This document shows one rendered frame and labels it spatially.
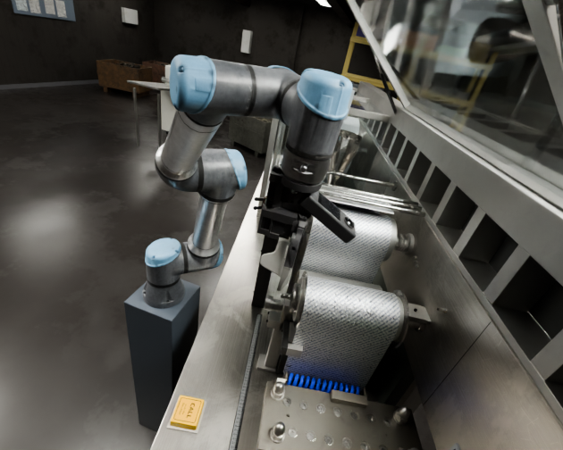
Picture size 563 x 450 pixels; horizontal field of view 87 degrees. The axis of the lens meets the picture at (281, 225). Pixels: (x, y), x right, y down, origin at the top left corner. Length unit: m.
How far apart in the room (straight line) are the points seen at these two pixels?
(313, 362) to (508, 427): 0.44
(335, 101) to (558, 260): 0.42
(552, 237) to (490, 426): 0.33
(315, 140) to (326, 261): 0.57
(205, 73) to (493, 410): 0.70
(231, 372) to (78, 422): 1.17
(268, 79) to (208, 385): 0.86
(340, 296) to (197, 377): 0.53
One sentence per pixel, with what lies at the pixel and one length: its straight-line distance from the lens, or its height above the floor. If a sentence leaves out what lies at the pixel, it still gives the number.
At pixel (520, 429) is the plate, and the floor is 1.37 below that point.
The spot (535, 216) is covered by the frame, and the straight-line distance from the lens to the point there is 0.67.
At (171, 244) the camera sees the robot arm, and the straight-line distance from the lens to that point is 1.13.
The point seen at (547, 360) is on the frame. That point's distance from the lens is 0.62.
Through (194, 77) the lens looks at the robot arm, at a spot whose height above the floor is 1.74.
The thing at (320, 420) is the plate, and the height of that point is 1.03.
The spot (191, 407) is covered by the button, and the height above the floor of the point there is 0.92.
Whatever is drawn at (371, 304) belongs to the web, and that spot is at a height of 1.31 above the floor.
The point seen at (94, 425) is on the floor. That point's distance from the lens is 2.05.
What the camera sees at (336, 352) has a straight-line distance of 0.86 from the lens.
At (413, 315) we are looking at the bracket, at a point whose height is 1.29.
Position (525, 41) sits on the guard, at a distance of 0.52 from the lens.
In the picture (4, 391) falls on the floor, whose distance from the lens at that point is 2.31.
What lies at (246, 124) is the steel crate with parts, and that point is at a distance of 5.54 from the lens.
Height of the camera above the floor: 1.80
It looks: 31 degrees down
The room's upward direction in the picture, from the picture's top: 12 degrees clockwise
